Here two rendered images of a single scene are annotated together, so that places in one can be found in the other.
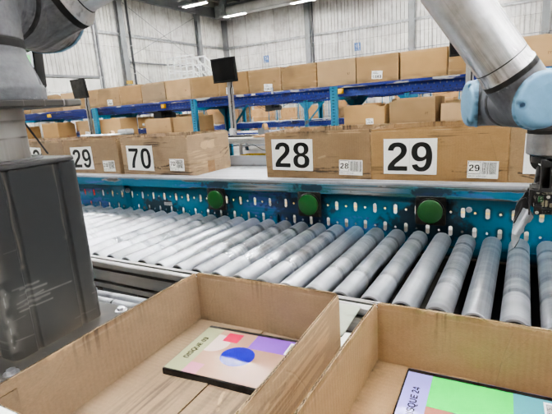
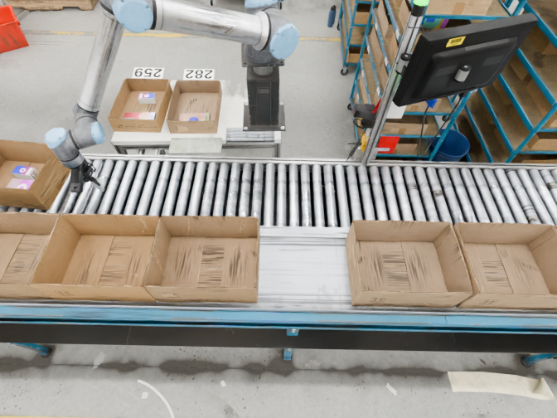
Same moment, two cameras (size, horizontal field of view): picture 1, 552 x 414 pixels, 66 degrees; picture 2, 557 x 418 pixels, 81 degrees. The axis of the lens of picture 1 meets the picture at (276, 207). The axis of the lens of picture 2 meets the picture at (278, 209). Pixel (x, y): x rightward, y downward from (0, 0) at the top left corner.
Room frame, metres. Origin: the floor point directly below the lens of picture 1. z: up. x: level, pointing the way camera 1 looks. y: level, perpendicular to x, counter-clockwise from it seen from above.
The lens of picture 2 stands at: (2.19, -0.26, 2.15)
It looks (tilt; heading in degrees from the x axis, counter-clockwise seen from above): 56 degrees down; 149
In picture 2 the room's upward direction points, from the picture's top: 2 degrees clockwise
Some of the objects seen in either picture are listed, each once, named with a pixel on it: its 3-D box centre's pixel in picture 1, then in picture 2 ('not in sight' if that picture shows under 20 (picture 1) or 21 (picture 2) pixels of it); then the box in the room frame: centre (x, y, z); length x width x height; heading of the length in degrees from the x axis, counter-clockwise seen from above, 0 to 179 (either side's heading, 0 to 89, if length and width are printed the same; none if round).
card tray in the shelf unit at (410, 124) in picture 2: not in sight; (399, 109); (0.98, 1.45, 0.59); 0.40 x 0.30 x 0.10; 147
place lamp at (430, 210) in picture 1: (430, 211); not in sight; (1.21, -0.45, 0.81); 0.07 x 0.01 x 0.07; 60
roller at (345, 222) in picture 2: (129, 233); (342, 202); (1.51, 0.54, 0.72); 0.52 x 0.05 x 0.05; 150
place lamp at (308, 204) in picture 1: (307, 204); not in sight; (1.40, -0.11, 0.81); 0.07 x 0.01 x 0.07; 60
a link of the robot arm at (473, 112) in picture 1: (498, 102); (88, 133); (0.86, -0.45, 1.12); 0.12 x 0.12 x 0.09; 87
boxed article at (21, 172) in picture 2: not in sight; (26, 172); (0.56, -0.86, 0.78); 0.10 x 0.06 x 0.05; 51
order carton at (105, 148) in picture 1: (115, 154); (506, 265); (2.18, 0.79, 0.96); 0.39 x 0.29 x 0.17; 59
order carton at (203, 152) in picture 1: (176, 152); (402, 263); (1.98, 0.44, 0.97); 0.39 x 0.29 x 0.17; 60
